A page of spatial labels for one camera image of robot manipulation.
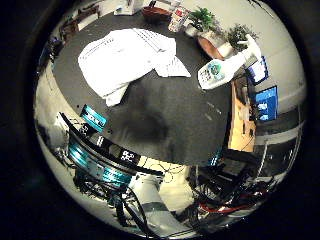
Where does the black teal equipment rack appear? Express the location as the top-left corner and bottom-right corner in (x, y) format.
(59, 104), (141, 189)

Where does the red cable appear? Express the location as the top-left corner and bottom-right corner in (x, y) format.
(199, 191), (268, 215)

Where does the white printed cloth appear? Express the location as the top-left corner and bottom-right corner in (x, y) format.
(77, 27), (192, 108)

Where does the red white printed can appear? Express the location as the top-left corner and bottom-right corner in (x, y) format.
(167, 6), (191, 34)

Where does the brown wooden bowl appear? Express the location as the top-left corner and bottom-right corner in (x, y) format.
(141, 5), (173, 25)

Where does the oval brown wooden plate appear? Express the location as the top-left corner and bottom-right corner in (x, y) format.
(196, 35), (225, 61)

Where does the light wooden cabinet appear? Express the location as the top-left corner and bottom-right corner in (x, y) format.
(227, 81), (257, 153)

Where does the white flat panel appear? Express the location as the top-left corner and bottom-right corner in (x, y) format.
(77, 13), (100, 32)

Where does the blue computer screen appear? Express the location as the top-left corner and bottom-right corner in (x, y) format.
(246, 55), (270, 85)
(254, 85), (280, 122)

